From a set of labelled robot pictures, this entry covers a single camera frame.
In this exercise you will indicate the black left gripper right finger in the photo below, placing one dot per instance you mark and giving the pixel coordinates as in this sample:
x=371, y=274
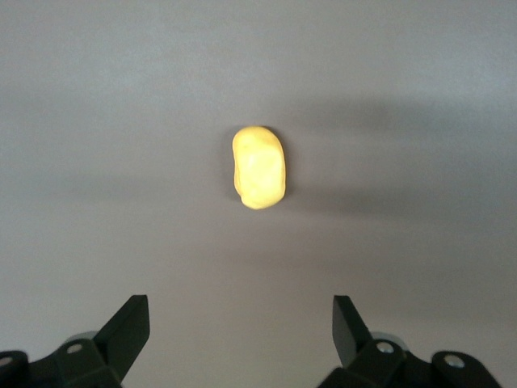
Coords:
x=363, y=359

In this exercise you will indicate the yellow potato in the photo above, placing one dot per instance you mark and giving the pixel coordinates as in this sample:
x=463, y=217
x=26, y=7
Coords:
x=260, y=169

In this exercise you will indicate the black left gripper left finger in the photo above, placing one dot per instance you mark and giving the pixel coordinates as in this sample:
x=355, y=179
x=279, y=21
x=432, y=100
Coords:
x=109, y=347

